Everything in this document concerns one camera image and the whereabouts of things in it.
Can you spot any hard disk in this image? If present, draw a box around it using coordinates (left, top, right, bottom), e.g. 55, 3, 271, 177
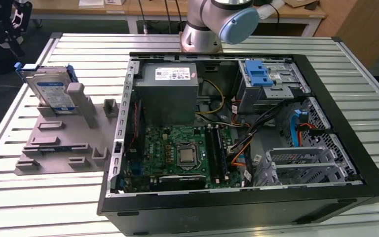
13, 63, 80, 115

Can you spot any orange flat wire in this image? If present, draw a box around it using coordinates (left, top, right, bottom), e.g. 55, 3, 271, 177
231, 140, 252, 166

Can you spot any brown cardboard piece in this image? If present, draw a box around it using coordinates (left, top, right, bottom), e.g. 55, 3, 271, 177
283, 0, 319, 11

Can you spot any wooden cabinet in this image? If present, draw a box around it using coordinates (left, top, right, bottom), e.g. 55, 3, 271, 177
314, 0, 379, 70

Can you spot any grey parts rack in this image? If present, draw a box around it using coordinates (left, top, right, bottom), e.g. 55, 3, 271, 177
11, 82, 122, 176

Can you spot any black cable bundle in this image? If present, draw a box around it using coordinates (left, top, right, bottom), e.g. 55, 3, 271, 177
228, 101, 288, 154

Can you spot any metal disk bay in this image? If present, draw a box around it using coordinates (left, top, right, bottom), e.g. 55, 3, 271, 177
254, 147, 357, 187

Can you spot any metal optical drive cage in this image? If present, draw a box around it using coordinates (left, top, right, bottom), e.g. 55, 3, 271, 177
236, 59, 311, 114

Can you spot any grey power supply unit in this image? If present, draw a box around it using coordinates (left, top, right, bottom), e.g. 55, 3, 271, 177
134, 62, 199, 126

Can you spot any wooden desk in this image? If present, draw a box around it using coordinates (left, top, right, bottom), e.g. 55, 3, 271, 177
28, 0, 329, 38

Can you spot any red wire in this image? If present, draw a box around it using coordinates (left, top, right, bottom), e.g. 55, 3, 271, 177
128, 100, 144, 153

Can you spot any black PC case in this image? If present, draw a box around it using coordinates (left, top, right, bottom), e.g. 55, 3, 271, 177
96, 51, 379, 237

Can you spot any blue plastic drive latch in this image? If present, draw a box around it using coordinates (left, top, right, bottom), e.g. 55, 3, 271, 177
244, 60, 275, 87

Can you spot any blue wire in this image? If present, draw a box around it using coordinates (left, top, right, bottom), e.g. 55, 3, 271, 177
288, 110, 308, 149

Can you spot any CPU socket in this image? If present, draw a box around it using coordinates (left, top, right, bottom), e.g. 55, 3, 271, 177
175, 142, 200, 173

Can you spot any silver CPU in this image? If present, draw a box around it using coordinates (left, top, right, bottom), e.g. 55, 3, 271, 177
179, 149, 196, 163

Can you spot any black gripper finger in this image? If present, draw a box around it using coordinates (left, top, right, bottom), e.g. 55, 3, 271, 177
0, 31, 27, 58

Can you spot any black graphics card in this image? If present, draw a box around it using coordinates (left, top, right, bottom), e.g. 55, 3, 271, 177
150, 174, 207, 191

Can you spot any orange wire black connector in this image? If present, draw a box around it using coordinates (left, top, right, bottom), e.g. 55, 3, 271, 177
299, 124, 334, 135

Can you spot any yellow wire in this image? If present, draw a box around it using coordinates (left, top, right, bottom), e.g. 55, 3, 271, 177
195, 78, 227, 116

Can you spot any green motherboard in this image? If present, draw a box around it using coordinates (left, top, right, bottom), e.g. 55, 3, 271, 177
123, 125, 243, 193

